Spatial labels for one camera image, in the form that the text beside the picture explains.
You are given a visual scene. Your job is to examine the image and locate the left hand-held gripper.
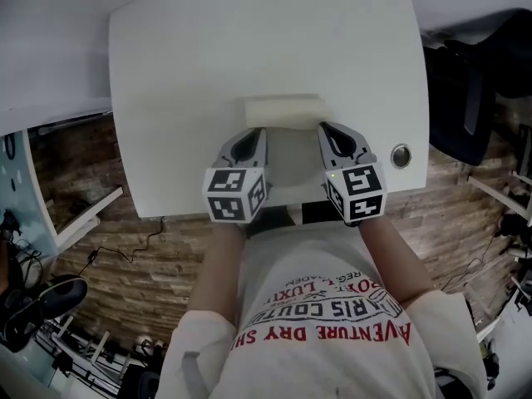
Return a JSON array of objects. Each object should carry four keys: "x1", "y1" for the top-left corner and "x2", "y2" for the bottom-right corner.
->
[{"x1": 202, "y1": 126, "x2": 268, "y2": 226}]

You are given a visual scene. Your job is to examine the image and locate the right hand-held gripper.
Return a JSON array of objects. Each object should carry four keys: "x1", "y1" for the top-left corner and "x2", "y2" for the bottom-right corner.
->
[{"x1": 318, "y1": 121, "x2": 388, "y2": 228}]

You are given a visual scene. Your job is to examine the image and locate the white rectangular block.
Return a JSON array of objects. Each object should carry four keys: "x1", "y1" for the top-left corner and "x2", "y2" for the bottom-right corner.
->
[{"x1": 238, "y1": 92, "x2": 336, "y2": 189}]

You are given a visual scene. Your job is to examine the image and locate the person's right forearm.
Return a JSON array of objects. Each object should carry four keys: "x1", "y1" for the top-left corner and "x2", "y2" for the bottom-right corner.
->
[{"x1": 356, "y1": 217, "x2": 436, "y2": 308}]

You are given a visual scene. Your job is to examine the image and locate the person's left forearm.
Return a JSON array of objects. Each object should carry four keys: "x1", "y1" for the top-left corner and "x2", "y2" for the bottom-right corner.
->
[{"x1": 188, "y1": 221, "x2": 247, "y2": 324}]

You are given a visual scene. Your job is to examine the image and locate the white table with grommet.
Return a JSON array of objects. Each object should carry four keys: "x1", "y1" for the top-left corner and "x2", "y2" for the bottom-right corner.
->
[{"x1": 108, "y1": 0, "x2": 430, "y2": 219}]

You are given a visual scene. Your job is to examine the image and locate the black office chair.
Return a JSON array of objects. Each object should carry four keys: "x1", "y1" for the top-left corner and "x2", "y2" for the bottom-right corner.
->
[{"x1": 418, "y1": 7, "x2": 532, "y2": 167}]

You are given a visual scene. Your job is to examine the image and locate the person's white printed t-shirt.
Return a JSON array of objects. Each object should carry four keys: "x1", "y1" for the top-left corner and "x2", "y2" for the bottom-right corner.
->
[{"x1": 155, "y1": 221, "x2": 488, "y2": 399}]

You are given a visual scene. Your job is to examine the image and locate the large white partition desk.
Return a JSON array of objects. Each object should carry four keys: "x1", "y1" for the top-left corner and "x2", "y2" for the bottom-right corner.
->
[{"x1": 0, "y1": 0, "x2": 114, "y2": 136}]

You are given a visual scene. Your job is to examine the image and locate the light blue table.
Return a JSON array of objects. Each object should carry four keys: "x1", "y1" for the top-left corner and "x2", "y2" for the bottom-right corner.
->
[{"x1": 0, "y1": 129, "x2": 58, "y2": 262}]

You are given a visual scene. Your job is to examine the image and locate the black padded armrest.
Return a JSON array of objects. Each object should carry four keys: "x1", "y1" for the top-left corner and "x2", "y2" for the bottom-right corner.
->
[{"x1": 36, "y1": 273, "x2": 89, "y2": 320}]

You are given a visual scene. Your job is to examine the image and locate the round metal cable grommet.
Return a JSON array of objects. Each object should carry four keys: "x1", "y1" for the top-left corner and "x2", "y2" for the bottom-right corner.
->
[{"x1": 390, "y1": 143, "x2": 413, "y2": 170}]

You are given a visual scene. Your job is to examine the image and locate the black cable with adapter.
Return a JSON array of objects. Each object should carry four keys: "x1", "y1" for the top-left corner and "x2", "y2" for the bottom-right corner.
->
[{"x1": 84, "y1": 215, "x2": 168, "y2": 266}]

